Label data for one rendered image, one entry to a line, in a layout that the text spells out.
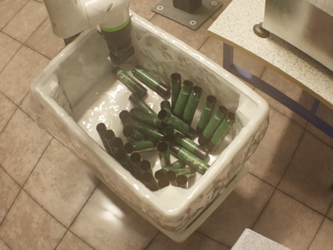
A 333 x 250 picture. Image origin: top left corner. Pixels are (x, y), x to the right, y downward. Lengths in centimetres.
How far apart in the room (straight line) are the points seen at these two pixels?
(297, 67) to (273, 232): 83
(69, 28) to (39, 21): 146
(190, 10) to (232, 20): 98
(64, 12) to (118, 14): 17
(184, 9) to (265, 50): 111
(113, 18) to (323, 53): 60
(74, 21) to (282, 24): 57
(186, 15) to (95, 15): 121
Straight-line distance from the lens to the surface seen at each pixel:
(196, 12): 222
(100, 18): 105
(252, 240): 94
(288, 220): 175
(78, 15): 104
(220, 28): 119
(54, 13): 99
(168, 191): 105
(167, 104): 135
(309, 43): 110
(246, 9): 126
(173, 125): 125
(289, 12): 104
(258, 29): 119
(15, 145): 203
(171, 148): 129
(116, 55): 124
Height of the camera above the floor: 167
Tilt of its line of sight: 64 degrees down
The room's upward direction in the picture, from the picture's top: 8 degrees counter-clockwise
